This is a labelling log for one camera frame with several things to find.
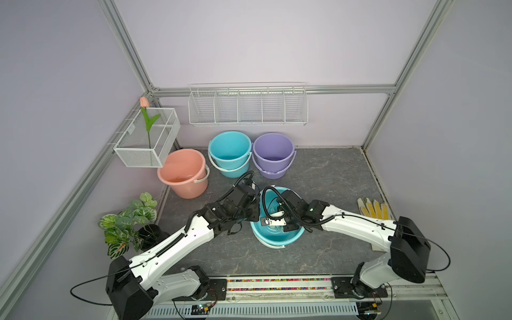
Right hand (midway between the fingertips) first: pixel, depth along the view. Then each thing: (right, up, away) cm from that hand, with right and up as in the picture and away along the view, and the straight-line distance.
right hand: (279, 211), depth 83 cm
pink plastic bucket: (-43, +16, +8) cm, 47 cm away
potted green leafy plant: (-51, -1, -15) cm, 54 cm away
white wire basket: (-56, +26, -9) cm, 63 cm away
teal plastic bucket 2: (-25, +26, +22) cm, 43 cm away
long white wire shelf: (-14, +50, +14) cm, 54 cm away
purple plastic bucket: (-2, +26, +24) cm, 35 cm away
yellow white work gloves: (+46, -1, +10) cm, 47 cm away
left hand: (-9, +3, -8) cm, 12 cm away
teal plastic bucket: (-3, -11, +2) cm, 12 cm away
